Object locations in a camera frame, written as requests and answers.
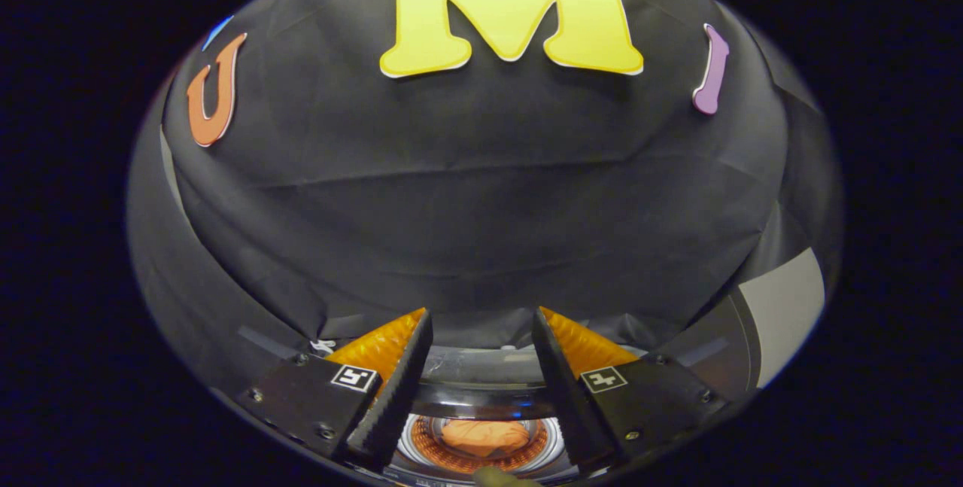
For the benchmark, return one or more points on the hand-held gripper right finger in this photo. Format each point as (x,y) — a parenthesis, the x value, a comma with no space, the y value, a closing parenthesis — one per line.
(568,397)

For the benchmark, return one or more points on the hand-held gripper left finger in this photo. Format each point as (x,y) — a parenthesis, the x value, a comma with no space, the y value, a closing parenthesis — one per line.
(395,397)

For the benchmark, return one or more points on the dark grey washing machine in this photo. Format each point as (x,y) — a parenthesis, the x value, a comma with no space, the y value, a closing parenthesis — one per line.
(481,366)

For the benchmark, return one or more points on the orange polo shirt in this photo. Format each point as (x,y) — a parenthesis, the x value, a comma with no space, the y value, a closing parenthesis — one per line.
(485,438)

